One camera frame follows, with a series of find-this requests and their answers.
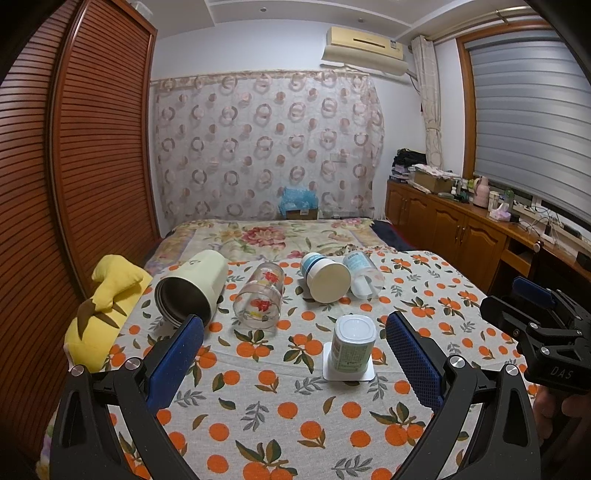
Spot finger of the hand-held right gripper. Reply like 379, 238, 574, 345
511, 276, 591, 324
479, 295, 543, 334

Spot pile of dark clothes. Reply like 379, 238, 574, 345
391, 148, 428, 184

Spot clear plastic cup blue label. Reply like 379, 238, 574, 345
342, 251, 386, 299

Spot white blue paper cup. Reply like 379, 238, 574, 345
300, 252, 353, 304

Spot orange fruit print cloth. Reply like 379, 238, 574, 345
95, 250, 542, 480

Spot pink thermos jug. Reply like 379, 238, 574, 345
473, 176, 491, 209

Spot circle pattern wall curtain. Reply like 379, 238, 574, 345
150, 70, 386, 222

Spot dark blue blanket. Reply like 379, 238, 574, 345
370, 219, 419, 253

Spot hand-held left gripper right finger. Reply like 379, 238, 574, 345
385, 311, 549, 480

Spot beige window curtain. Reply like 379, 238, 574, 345
412, 35, 445, 172

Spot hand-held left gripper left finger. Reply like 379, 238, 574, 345
53, 315, 206, 480

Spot cream air conditioner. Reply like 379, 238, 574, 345
321, 26, 410, 75

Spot floral bed sheet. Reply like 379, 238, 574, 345
143, 218, 419, 274

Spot white square coaster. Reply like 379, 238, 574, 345
322, 342, 376, 382

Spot cream steel cup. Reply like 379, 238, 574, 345
154, 250, 228, 330

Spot person's right hand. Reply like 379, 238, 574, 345
533, 390, 591, 448

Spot large cardboard box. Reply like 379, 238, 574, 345
408, 163, 463, 194

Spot white power strip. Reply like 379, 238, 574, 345
512, 199, 561, 222

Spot brown louvered wardrobe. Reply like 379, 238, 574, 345
0, 0, 161, 462

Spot grey window blind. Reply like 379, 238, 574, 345
463, 32, 591, 224

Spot floral glass cup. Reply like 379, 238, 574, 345
232, 261, 286, 330

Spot yellow plush toy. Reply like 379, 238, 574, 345
64, 255, 153, 374

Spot blue plastic bag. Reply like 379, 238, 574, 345
278, 186, 320, 213

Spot small white green cup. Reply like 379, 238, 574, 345
332, 315, 375, 373

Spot wooden cabinet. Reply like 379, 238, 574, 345
385, 179, 591, 298

